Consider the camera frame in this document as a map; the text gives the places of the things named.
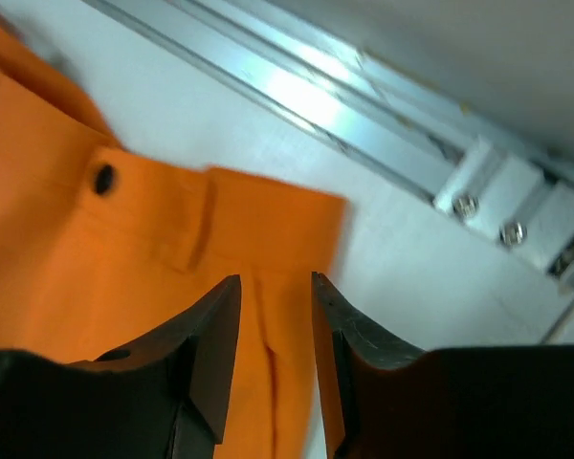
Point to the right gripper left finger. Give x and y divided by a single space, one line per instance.
163 395

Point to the aluminium rail with bracket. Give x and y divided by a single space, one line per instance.
474 242

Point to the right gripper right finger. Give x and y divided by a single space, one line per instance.
382 397

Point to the orange trousers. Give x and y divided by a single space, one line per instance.
98 246

